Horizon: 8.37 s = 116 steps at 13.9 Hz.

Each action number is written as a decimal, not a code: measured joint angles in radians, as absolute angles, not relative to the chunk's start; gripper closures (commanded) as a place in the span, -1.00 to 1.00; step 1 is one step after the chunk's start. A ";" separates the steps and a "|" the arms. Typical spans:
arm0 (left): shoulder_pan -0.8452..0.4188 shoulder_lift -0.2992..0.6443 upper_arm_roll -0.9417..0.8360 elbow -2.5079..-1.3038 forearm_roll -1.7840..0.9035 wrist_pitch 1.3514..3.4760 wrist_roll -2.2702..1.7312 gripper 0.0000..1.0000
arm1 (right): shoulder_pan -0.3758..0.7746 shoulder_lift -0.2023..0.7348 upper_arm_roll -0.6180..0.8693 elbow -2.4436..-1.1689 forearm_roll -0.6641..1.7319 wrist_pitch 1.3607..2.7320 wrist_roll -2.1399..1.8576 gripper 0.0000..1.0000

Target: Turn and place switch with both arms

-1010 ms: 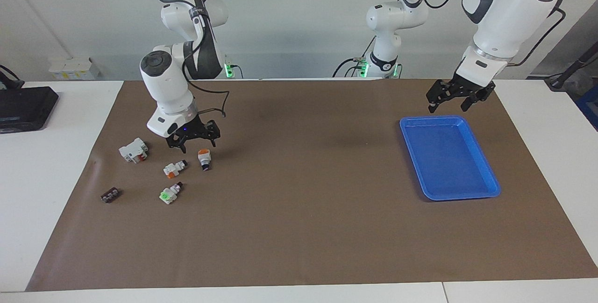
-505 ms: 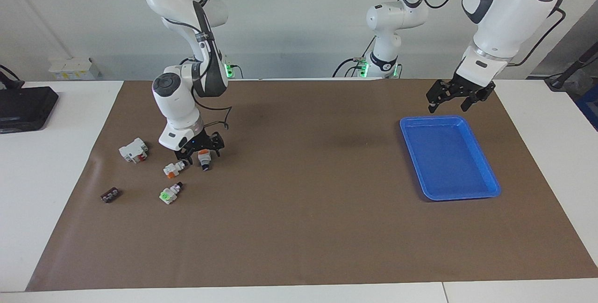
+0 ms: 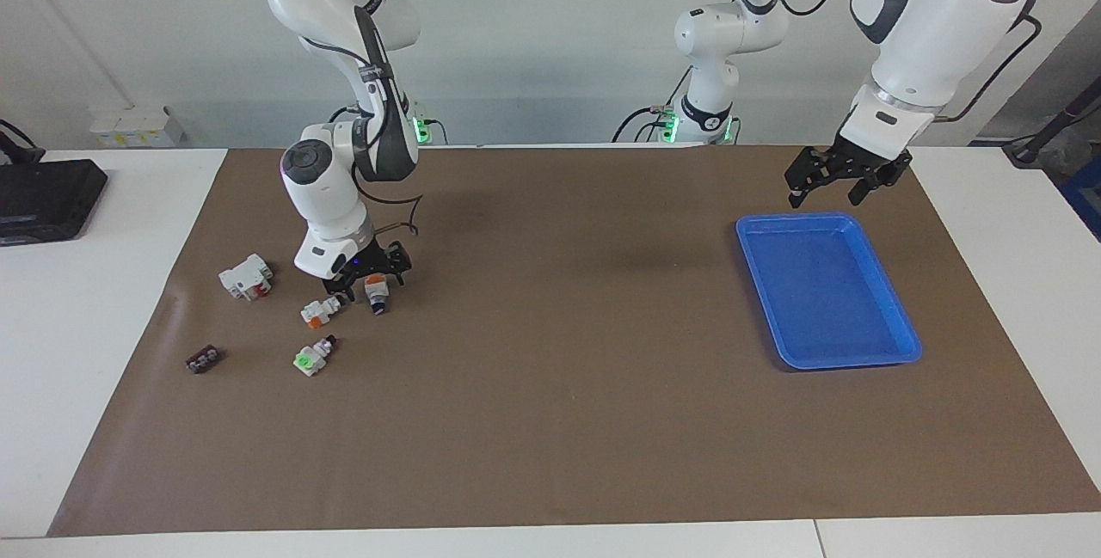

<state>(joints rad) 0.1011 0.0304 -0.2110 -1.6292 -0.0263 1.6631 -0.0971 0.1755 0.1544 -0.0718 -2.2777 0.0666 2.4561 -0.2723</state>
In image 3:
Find white red circuit breaker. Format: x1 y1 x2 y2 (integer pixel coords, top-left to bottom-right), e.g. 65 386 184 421
218 254 274 302

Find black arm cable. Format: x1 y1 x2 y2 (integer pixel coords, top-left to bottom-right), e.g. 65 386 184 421
721 0 1043 124
351 187 423 239

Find black left base cables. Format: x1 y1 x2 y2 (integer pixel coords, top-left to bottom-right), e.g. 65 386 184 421
612 68 693 145

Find white wall socket box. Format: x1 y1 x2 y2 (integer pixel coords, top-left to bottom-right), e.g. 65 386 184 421
89 105 187 149

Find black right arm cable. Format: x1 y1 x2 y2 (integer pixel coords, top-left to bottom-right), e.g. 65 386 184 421
351 187 423 239

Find black electronics box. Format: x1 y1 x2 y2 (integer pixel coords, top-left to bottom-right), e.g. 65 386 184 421
0 159 109 247

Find green block selector switch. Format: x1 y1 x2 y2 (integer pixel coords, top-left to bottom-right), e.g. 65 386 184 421
293 334 338 377

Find black stand pole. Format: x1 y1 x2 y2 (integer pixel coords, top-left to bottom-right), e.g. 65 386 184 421
1002 77 1101 169

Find blue crate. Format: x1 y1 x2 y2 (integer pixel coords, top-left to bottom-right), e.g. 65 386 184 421
1060 175 1101 242

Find blue plastic tray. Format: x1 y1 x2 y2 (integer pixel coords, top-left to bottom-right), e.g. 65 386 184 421
735 212 924 371

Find brown table mat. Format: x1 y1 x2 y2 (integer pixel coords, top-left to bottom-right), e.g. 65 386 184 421
47 145 1101 537

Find black box cable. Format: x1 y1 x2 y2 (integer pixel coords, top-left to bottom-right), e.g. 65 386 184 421
0 119 46 166

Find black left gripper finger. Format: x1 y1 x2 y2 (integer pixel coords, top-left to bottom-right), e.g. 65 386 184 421
846 161 901 207
784 149 832 210

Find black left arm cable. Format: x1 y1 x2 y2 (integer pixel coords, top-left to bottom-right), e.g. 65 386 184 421
721 0 1043 124

